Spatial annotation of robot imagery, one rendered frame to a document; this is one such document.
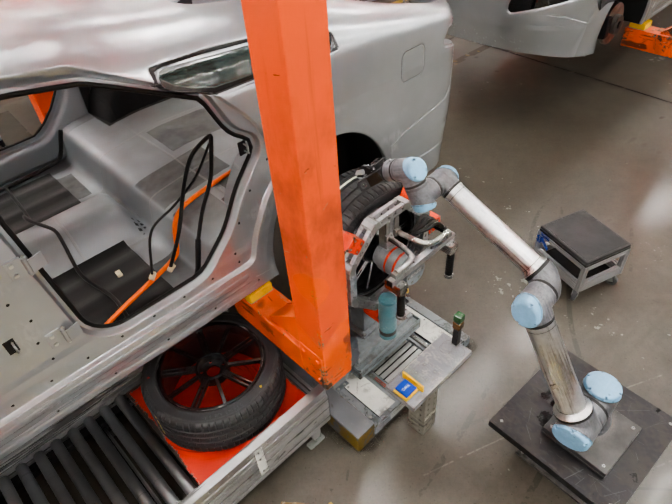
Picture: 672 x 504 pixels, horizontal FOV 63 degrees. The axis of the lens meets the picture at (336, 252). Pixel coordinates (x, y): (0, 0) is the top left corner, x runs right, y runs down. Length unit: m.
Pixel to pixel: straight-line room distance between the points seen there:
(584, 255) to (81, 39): 2.77
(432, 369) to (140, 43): 1.81
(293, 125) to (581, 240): 2.38
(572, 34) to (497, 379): 2.65
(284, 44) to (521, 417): 1.96
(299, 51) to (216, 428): 1.65
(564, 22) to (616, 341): 2.32
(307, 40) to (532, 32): 3.22
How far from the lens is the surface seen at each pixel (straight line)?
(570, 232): 3.63
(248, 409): 2.52
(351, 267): 2.32
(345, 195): 2.39
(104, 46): 2.02
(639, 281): 3.96
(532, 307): 2.06
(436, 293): 3.56
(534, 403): 2.80
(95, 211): 3.04
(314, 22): 1.53
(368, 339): 3.02
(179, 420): 2.57
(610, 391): 2.54
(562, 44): 4.68
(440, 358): 2.68
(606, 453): 2.71
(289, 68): 1.50
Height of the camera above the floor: 2.60
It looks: 43 degrees down
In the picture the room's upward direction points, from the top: 5 degrees counter-clockwise
